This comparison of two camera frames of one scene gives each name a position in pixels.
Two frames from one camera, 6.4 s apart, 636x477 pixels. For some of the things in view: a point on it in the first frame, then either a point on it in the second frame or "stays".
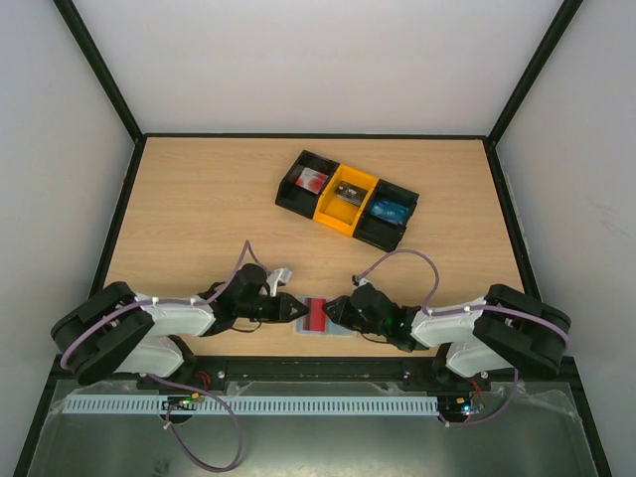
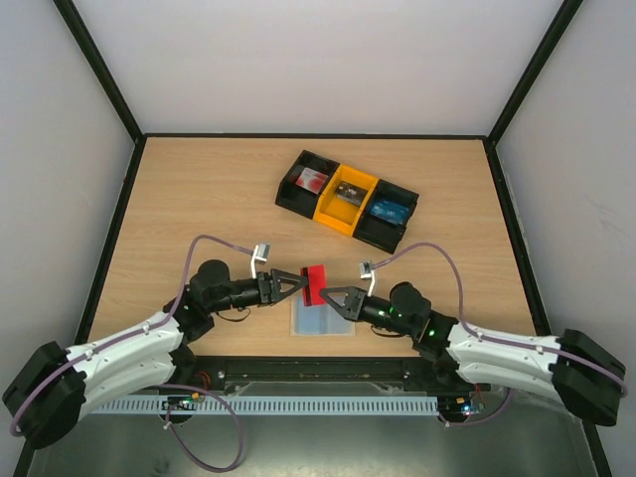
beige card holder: [333, 329] stays
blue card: [394, 213] stays
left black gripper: [291, 301] → [276, 295]
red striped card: [315, 320] → [316, 280]
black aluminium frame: [301, 374] stays
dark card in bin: [351, 193] stays
